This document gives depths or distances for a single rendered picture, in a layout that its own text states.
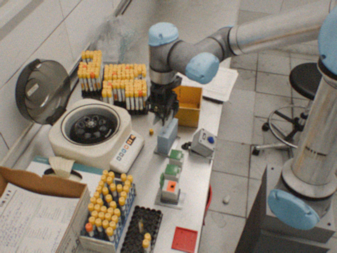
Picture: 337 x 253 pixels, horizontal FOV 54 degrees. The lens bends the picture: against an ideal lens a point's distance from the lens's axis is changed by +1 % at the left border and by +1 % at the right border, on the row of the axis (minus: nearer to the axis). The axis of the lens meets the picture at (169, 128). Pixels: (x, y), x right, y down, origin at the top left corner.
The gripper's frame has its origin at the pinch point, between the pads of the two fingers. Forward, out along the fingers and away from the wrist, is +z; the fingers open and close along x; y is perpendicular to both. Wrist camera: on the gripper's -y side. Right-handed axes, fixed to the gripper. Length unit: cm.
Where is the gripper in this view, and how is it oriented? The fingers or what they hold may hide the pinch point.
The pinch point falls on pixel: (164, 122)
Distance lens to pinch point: 108.0
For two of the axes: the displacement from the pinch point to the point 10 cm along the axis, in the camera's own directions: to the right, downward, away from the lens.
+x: 9.3, 2.7, -2.3
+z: -0.2, 6.9, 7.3
